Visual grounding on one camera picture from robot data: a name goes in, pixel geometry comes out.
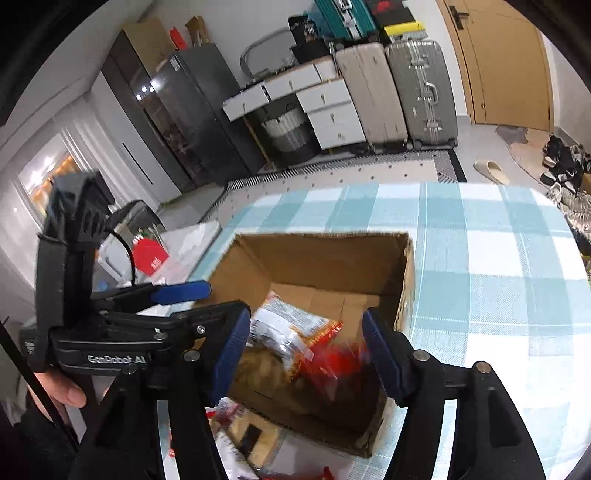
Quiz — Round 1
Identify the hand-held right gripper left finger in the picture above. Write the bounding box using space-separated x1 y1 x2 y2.
69 302 252 480

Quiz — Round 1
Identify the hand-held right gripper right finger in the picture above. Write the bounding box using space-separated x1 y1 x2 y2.
361 308 548 480

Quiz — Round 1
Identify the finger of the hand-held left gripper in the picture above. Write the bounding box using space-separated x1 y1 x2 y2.
91 280 213 313
98 300 246 352

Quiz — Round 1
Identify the brown cardboard box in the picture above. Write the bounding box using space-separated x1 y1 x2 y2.
191 231 416 459

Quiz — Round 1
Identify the person's left forearm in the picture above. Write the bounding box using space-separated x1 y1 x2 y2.
14 397 81 480

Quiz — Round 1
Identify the person's left hand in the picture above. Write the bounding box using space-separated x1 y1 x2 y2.
34 371 88 430

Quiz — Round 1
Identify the red paper bag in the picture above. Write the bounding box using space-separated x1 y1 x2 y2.
131 235 169 278

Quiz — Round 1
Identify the white packet with red ends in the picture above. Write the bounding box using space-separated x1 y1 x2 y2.
205 398 245 432

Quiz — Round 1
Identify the biscuit packet with black label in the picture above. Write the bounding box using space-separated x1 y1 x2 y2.
222 408 284 469

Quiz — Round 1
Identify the window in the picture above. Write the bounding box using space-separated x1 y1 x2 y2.
18 152 79 217

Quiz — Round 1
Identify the blue and white checked tablecloth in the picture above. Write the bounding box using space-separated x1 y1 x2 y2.
157 182 591 480

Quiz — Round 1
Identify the black refrigerator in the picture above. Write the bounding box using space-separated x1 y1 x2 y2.
152 44 266 188

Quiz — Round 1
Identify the woven laundry basket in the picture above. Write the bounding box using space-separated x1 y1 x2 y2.
259 106 319 164

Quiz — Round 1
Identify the black tall cabinet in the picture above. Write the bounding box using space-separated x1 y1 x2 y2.
100 30 199 195

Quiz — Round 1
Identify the beige slipper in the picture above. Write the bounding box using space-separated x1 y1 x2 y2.
474 159 512 185

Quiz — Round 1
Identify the white desk with drawers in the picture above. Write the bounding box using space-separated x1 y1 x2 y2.
222 54 368 151

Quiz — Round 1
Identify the cardboard box on cabinet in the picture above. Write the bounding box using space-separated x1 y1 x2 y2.
122 18 178 65

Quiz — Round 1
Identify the grey door rug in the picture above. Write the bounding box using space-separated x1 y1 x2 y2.
496 124 568 185

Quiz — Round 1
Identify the pile of shoes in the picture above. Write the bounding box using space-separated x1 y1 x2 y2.
540 134 591 232

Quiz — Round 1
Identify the beige suitcase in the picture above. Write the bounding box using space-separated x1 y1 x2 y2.
335 42 409 155

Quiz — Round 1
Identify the silver suitcase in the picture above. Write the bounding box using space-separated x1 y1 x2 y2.
385 39 459 151

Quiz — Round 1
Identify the black bag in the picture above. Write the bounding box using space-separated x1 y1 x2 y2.
288 14 331 63

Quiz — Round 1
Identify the teal suitcase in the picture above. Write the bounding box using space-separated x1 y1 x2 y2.
314 0 384 42

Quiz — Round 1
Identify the wooden door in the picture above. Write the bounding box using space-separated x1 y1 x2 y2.
436 0 555 132

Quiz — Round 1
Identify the yellow flat box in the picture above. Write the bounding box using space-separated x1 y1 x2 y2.
383 21 426 40

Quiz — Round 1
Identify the black box with red print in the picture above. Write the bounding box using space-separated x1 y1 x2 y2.
365 0 416 28

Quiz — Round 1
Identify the black cable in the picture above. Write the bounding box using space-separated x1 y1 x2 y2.
108 228 139 287

